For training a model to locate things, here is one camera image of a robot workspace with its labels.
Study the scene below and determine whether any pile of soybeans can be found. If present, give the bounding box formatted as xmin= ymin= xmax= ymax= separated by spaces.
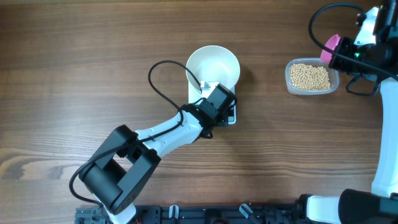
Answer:
xmin=289 ymin=63 xmax=331 ymax=90

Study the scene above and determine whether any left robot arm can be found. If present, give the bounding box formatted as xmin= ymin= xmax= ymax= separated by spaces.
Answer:
xmin=73 ymin=84 xmax=237 ymax=223

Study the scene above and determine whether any white bowl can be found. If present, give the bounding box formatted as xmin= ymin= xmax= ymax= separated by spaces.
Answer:
xmin=186 ymin=45 xmax=241 ymax=91

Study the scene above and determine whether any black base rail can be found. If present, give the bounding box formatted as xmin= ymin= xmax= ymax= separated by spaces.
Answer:
xmin=74 ymin=203 xmax=308 ymax=224

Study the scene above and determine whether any pink plastic measuring scoop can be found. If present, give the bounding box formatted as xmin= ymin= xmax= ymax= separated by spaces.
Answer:
xmin=320 ymin=34 xmax=341 ymax=63

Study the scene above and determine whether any clear plastic container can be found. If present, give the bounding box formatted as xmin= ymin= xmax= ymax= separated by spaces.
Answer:
xmin=285 ymin=58 xmax=340 ymax=95

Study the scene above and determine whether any white digital kitchen scale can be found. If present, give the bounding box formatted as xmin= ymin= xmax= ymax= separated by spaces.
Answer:
xmin=188 ymin=81 xmax=236 ymax=125

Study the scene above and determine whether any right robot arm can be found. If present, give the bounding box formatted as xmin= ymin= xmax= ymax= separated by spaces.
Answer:
xmin=296 ymin=0 xmax=397 ymax=223

